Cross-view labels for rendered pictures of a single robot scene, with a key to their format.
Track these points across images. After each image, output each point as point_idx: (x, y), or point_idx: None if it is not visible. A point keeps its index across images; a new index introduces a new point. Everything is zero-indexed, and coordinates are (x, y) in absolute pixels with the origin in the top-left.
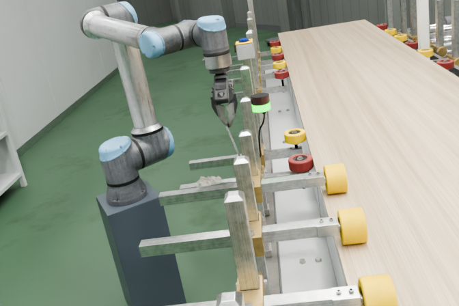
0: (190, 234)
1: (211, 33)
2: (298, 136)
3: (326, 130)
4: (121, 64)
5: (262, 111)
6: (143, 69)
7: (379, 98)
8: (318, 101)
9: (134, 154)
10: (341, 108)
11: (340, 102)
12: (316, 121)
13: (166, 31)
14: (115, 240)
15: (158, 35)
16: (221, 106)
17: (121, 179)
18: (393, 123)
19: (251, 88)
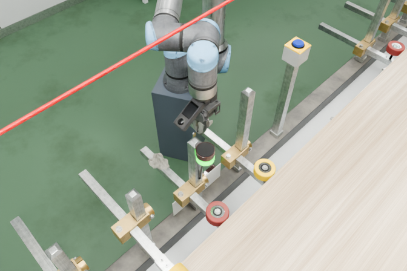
0: (36, 242)
1: (191, 69)
2: (260, 176)
3: (287, 190)
4: None
5: (198, 163)
6: None
7: (395, 187)
8: (348, 135)
9: (186, 62)
10: (346, 167)
11: (359, 157)
12: (302, 167)
13: (165, 34)
14: (154, 107)
15: (154, 36)
16: (194, 119)
17: (171, 74)
18: (341, 242)
19: (246, 111)
